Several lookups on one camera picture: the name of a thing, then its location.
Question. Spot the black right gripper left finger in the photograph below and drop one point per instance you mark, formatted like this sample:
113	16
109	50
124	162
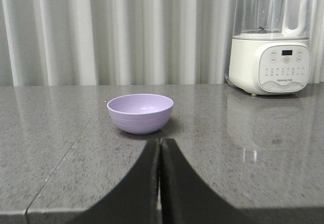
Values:
134	198

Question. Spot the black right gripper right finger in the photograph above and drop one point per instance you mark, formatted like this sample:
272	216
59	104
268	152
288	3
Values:
186	198

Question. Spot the purple plastic bowl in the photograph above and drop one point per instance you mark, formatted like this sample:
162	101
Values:
140	113

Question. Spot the white blender machine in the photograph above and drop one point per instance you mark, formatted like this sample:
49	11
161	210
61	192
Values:
270	46

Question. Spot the white curtain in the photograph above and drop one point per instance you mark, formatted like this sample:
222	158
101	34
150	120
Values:
115	42

